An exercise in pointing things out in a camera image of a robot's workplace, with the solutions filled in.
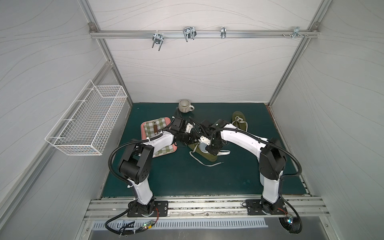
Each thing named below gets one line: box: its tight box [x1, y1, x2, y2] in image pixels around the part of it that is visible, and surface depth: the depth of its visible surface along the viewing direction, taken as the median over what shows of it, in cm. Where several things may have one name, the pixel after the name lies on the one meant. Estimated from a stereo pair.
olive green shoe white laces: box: [187, 142, 231, 167], surface depth 91 cm
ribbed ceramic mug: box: [178, 99, 195, 113], surface depth 113 cm
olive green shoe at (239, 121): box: [232, 111, 248, 132], surface depth 106 cm
